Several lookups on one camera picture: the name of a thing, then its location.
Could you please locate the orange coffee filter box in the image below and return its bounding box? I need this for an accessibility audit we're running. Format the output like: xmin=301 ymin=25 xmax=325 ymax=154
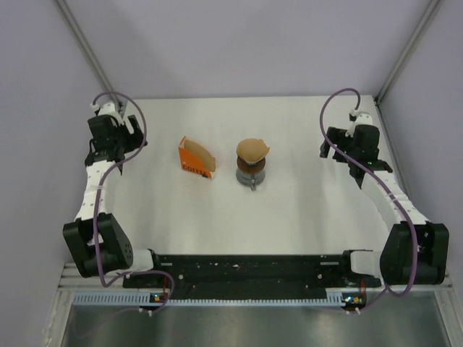
xmin=178 ymin=136 xmax=216 ymax=179

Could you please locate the single brown paper filter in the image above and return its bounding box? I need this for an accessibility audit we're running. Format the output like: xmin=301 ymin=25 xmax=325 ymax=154
xmin=236 ymin=138 xmax=270 ymax=164

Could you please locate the brown wooden dripper ring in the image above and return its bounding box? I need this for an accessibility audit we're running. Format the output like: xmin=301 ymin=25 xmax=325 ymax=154
xmin=234 ymin=158 xmax=268 ymax=176

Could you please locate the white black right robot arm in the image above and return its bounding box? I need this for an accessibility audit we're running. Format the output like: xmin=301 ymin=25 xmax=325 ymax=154
xmin=320 ymin=124 xmax=449 ymax=285

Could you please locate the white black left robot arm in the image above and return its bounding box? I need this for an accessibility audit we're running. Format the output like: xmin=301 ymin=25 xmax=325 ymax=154
xmin=63 ymin=115 xmax=164 ymax=287

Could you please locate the grey glass coffee server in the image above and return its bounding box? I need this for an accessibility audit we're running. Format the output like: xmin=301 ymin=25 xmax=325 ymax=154
xmin=236 ymin=168 xmax=266 ymax=192

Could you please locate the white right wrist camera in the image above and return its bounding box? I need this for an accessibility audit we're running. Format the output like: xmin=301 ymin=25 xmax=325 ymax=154
xmin=346 ymin=109 xmax=373 ymax=137

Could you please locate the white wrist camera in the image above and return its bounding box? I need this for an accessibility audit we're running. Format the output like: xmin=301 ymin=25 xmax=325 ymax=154
xmin=90 ymin=101 xmax=134 ymax=134
xmin=346 ymin=109 xmax=373 ymax=137

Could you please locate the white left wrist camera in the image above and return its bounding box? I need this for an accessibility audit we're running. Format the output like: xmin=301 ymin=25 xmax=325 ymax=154
xmin=90 ymin=101 xmax=134 ymax=134

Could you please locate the aluminium frame post left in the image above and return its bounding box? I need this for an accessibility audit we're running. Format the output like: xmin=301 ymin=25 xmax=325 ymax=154
xmin=53 ymin=0 xmax=125 ymax=108

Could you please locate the aluminium frame post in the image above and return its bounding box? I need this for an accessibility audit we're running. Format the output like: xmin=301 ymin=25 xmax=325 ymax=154
xmin=53 ymin=0 xmax=125 ymax=108
xmin=374 ymin=0 xmax=443 ymax=107

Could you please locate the aluminium front rail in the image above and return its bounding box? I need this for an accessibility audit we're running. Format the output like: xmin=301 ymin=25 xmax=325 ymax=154
xmin=57 ymin=260 xmax=455 ymax=294

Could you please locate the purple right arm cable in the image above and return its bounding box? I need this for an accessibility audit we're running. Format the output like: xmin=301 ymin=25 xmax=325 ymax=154
xmin=320 ymin=87 xmax=417 ymax=315

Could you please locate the grey slotted cable duct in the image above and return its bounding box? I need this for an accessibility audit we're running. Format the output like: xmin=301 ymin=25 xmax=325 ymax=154
xmin=73 ymin=291 xmax=365 ymax=307

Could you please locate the aluminium frame post right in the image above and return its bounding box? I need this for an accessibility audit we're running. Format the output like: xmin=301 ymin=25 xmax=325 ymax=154
xmin=374 ymin=0 xmax=443 ymax=107

